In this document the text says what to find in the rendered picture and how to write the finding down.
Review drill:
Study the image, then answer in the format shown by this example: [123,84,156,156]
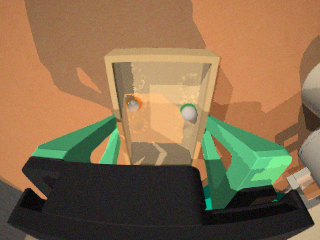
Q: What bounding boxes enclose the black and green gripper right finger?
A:
[201,114,292,209]

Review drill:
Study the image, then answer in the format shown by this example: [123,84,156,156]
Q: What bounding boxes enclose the wooden ball-in-hole puzzle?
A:
[104,48,220,167]

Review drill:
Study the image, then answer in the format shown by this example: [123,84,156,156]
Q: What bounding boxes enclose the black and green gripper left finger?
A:
[30,114,121,164]

